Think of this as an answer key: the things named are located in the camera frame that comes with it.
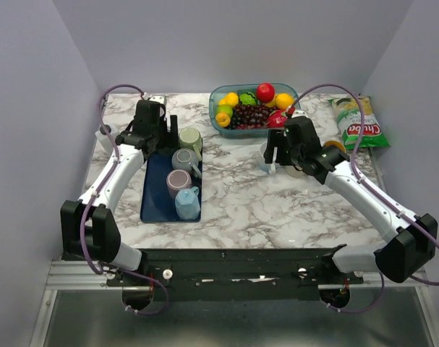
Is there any cream mug black handle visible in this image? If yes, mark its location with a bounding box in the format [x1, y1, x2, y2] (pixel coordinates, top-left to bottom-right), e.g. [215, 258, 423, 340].
[284, 166, 305, 179]

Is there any iridescent blue mug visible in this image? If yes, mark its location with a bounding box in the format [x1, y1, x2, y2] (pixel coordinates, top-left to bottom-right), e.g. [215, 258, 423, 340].
[323, 140, 346, 152]

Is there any white and blue mug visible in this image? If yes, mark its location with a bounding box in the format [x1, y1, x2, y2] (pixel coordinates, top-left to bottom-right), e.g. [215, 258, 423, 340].
[258, 141, 278, 175]

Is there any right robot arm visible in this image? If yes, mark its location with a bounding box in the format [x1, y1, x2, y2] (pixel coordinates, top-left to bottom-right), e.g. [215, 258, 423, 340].
[264, 116, 438, 283]

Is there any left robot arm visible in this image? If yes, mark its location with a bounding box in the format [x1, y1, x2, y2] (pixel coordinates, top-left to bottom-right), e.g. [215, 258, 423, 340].
[60, 95, 177, 286]

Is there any light green mug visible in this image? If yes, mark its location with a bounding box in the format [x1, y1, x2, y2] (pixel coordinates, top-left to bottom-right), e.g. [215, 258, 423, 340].
[179, 127, 203, 151]

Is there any grey blue mug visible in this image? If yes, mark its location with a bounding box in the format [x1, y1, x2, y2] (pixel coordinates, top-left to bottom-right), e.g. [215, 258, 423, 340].
[171, 148, 202, 179]

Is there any pink purple mug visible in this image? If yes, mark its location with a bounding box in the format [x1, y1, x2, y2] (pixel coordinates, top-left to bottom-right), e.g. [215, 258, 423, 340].
[166, 169, 192, 199]

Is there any light blue faceted mug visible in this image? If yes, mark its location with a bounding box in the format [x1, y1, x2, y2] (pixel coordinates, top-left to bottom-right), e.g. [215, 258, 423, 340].
[174, 187, 201, 220]

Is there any red dragon fruit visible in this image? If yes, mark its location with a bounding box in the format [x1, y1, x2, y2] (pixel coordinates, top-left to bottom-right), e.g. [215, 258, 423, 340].
[266, 108, 294, 128]

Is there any dark grape bunch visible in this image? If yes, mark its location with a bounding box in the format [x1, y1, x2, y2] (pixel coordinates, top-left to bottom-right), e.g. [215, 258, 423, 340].
[227, 104, 276, 129]

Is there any large yellow lemon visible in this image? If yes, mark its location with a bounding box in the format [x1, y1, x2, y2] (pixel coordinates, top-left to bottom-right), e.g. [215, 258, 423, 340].
[274, 93, 294, 110]

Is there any teal plastic fruit container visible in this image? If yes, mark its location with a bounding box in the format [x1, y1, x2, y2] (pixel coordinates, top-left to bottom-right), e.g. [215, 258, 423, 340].
[209, 83, 297, 139]

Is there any white plastic bottle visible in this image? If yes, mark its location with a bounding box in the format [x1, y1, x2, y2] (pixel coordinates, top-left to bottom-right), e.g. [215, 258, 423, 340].
[95, 124, 114, 155]

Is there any red apple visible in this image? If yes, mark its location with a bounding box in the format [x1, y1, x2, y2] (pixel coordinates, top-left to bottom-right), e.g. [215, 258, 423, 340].
[255, 82, 276, 103]

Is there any green toy watermelon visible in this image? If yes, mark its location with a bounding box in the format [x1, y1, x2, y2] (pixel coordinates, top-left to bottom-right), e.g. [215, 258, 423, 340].
[239, 92, 258, 106]

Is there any small orange fruit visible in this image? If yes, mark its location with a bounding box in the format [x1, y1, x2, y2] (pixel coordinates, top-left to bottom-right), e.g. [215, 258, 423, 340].
[215, 112, 231, 128]

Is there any green lime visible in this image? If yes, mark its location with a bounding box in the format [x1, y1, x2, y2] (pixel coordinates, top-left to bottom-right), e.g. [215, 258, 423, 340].
[216, 105, 234, 119]

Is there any green cassava chips bag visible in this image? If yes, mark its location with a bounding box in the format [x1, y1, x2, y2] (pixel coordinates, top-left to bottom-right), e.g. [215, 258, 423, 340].
[329, 95, 390, 150]

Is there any small yellow lemon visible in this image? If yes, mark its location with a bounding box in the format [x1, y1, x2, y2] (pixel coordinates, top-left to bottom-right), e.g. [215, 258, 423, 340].
[218, 93, 239, 108]

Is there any dark blue tray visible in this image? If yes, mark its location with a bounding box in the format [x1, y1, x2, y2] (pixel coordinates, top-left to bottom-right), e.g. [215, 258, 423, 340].
[140, 151, 202, 223]

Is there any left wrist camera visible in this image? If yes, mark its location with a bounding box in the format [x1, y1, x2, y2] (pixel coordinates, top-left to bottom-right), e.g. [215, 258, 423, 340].
[148, 95, 166, 105]

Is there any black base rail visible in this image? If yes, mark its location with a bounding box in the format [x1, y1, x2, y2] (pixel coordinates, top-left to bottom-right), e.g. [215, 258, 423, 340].
[107, 248, 363, 301]

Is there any aluminium frame rail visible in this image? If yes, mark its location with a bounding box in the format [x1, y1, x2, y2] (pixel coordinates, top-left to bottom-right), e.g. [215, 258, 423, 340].
[30, 261, 439, 346]

